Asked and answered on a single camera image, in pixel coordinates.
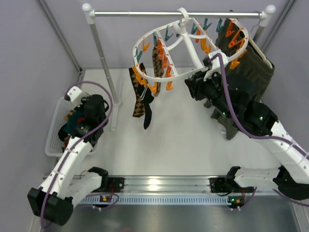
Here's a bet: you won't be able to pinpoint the white metal clothes rack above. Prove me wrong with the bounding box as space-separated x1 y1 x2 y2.
82 3 276 131

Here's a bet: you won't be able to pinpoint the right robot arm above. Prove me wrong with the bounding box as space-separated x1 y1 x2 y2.
185 72 309 201

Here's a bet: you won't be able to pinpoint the white oval clip hanger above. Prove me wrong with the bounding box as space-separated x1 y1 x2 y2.
133 8 250 93

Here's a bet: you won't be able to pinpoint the black sock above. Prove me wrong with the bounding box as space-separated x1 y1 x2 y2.
140 87 154 130

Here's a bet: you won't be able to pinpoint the white hanger with metal hook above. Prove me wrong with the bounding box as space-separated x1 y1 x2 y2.
226 9 275 68

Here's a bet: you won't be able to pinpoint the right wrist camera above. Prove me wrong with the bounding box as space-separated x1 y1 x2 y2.
203 49 229 82

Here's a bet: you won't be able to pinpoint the teal sock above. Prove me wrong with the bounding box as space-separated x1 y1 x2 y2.
65 111 84 135

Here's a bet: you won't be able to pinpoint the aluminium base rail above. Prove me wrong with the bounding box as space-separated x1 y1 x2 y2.
43 174 302 206

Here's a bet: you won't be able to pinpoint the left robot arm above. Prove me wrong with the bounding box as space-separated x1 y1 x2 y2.
27 94 109 227

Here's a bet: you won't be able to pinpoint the brown argyle sock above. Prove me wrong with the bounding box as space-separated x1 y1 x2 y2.
152 46 164 97
128 67 146 117

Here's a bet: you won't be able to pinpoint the olive green shorts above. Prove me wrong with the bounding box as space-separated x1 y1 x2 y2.
211 19 275 140

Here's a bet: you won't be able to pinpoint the white laundry basket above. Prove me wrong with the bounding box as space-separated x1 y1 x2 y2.
44 98 97 157

